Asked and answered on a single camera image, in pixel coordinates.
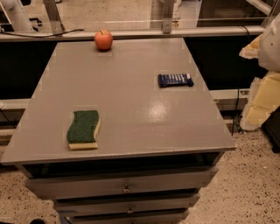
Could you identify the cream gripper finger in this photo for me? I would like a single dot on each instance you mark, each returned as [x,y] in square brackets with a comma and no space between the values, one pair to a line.
[251,51]
[263,100]

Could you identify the green and yellow sponge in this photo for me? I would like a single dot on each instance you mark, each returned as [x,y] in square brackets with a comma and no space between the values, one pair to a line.
[83,130]

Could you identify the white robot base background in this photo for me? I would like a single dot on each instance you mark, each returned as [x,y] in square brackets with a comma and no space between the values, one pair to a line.
[17,15]

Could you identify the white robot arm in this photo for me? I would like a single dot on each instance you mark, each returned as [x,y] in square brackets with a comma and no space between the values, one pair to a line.
[269,51]

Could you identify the blue snack bar wrapper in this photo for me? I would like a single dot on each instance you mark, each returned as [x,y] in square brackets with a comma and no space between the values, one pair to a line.
[175,80]

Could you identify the grey drawer cabinet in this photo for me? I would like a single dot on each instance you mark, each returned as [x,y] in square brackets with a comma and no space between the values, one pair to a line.
[144,127]

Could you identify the red apple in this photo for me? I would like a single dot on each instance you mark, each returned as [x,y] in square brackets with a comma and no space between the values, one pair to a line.
[103,40]

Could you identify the bottom grey drawer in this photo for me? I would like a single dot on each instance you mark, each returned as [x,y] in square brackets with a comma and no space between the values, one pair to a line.
[147,217]

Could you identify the grey drawer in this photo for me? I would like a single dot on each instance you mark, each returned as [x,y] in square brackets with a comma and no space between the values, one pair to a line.
[147,217]
[127,205]
[75,187]

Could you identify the middle grey drawer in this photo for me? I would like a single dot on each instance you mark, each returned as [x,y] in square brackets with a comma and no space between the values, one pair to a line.
[127,205]

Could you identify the top grey drawer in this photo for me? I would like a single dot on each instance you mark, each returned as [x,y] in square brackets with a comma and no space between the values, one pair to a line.
[75,187]

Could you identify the grey metal railing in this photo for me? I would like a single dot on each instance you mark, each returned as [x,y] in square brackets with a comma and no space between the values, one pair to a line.
[239,30]

